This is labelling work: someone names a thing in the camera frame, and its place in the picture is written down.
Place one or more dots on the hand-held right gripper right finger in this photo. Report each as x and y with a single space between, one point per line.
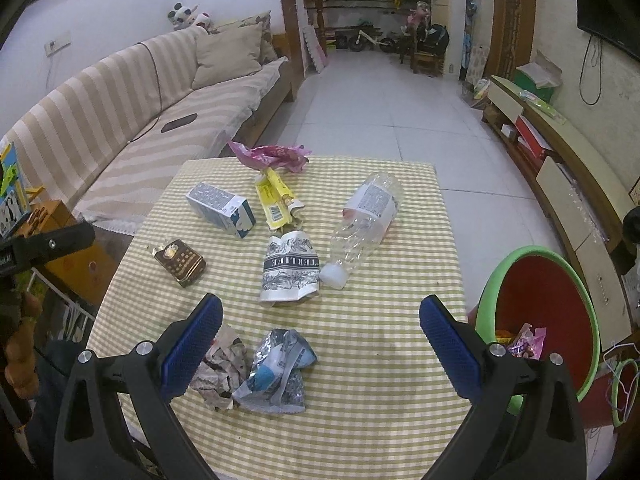
450 345

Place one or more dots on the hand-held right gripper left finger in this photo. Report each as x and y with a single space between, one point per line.
192 350

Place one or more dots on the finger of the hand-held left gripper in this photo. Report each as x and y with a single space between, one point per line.
55 243

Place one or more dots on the pink snack wrapper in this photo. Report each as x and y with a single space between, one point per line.
530 342

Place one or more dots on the silver foil packet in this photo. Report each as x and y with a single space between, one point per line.
277 375

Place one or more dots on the brown gold packet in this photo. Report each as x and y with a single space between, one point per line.
177 262

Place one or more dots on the red bin with green rim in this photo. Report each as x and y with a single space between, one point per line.
540 290

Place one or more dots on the black white patterned paper cup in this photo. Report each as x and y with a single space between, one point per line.
290 265

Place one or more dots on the white blue milk carton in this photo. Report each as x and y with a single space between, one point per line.
220 207

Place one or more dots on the clear plastic bottle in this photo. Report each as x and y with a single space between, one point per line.
370 210

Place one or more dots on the long yellow wrapper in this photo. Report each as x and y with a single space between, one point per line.
272 200

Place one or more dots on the magenta pink wrapper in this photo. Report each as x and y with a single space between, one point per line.
270 155

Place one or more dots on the person's left hand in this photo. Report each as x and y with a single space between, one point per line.
22 350

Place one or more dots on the yellow cardboard box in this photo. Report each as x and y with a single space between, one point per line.
75 270

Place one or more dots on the yellow checked tablecloth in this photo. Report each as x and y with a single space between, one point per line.
380 260

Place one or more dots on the sofa with striped beige cover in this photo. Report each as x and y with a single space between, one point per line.
100 135

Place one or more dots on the person's dark trouser leg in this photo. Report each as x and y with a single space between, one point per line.
50 390

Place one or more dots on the black phone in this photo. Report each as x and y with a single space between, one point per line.
178 123

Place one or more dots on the long cream television cabinet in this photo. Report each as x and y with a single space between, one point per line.
575 185

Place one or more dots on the pile of dark clothes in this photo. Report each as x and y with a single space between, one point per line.
632 232

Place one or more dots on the red box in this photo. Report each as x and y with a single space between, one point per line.
532 137

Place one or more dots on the plain beige pillow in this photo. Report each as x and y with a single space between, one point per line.
227 55

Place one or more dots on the green plastic packet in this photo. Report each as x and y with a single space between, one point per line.
542 105

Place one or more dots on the black white plush toy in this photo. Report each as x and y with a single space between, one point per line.
181 16

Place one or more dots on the bags beside cabinet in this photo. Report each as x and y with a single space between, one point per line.
477 85

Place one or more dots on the white pink plush toy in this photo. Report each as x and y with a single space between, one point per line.
202 21

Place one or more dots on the green box with white flaps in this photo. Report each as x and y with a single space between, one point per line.
537 87

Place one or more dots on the wooden chair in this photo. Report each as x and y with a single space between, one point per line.
425 62

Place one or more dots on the patterned pillow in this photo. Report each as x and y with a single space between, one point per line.
250 19

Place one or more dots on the black bag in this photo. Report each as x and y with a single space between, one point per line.
437 37

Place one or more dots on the white balance bike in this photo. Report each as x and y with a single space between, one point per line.
370 40

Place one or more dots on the white foam boards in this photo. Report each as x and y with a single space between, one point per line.
316 52

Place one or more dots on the white standing air conditioner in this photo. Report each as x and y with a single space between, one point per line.
447 20

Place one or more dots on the carved wooden door frame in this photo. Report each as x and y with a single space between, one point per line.
515 25

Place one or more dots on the black wall television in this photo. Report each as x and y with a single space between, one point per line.
610 15

